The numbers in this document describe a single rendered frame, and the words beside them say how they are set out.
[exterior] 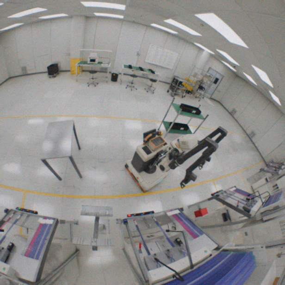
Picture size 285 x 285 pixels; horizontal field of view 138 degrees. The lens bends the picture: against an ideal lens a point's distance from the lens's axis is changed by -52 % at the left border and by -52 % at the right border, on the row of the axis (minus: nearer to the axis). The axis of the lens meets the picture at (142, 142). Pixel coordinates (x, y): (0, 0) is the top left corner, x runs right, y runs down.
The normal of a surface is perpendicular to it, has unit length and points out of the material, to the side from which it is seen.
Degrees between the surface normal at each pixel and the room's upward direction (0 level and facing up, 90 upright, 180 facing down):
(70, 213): 0
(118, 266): 0
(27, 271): 44
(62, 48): 90
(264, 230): 90
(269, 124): 90
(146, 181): 0
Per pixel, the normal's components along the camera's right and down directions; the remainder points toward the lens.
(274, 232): -0.95, -0.03
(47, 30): 0.17, 0.78
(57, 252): 0.26, -0.62
